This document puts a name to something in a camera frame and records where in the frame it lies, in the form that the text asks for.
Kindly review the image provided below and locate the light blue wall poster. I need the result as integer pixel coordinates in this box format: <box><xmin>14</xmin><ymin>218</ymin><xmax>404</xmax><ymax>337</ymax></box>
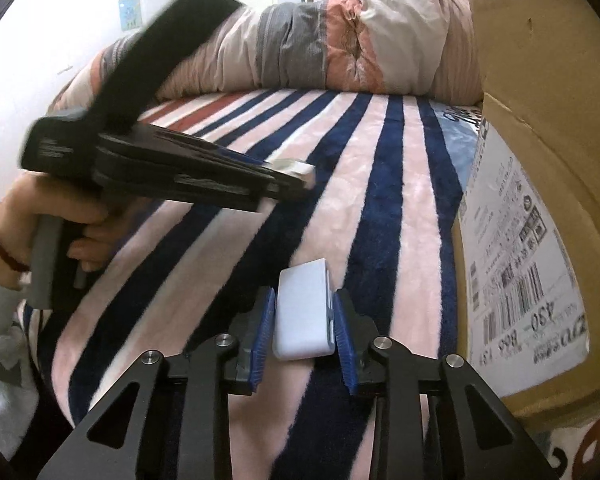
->
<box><xmin>118</xmin><ymin>0</ymin><xmax>144</xmax><ymax>31</ymax></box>

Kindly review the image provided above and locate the small white grey box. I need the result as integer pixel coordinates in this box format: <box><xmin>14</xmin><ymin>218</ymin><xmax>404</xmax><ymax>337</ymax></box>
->
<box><xmin>269</xmin><ymin>158</ymin><xmax>317</xmax><ymax>191</ymax></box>

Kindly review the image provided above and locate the white rectangular case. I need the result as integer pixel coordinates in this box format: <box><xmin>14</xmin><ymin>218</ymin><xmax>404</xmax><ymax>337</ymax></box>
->
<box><xmin>271</xmin><ymin>257</ymin><xmax>337</xmax><ymax>361</ymax></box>

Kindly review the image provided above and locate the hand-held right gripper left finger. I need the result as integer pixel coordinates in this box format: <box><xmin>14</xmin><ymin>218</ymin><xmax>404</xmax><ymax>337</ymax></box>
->
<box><xmin>35</xmin><ymin>286</ymin><xmax>277</xmax><ymax>480</ymax></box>

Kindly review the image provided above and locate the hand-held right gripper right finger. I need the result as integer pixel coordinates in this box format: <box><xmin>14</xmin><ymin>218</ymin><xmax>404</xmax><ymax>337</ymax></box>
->
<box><xmin>331</xmin><ymin>287</ymin><xmax>561</xmax><ymax>480</ymax></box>

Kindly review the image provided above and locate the red string bracelet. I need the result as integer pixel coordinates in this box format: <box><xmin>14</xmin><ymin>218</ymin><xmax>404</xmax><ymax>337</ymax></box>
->
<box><xmin>0</xmin><ymin>202</ymin><xmax>31</xmax><ymax>274</ymax></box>

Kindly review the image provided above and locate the rolled pink grey duvet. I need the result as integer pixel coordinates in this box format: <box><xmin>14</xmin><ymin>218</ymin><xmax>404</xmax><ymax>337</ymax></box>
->
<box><xmin>50</xmin><ymin>0</ymin><xmax>483</xmax><ymax>107</ymax></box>

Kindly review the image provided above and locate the person's left hand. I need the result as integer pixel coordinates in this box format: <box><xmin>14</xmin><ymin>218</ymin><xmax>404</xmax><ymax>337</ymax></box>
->
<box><xmin>0</xmin><ymin>171</ymin><xmax>111</xmax><ymax>274</ymax></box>

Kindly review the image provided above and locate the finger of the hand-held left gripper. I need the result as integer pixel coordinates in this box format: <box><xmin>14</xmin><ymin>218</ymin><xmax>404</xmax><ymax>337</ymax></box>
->
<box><xmin>99</xmin><ymin>125</ymin><xmax>281</xmax><ymax>173</ymax></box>
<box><xmin>94</xmin><ymin>152</ymin><xmax>315</xmax><ymax>214</ymax></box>

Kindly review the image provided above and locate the brown cardboard box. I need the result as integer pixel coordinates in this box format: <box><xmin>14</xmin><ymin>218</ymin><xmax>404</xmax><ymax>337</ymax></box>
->
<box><xmin>450</xmin><ymin>0</ymin><xmax>600</xmax><ymax>433</ymax></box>

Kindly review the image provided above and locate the person's left forearm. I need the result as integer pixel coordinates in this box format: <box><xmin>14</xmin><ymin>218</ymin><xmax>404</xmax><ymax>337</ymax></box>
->
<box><xmin>0</xmin><ymin>200</ymin><xmax>37</xmax><ymax>453</ymax></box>

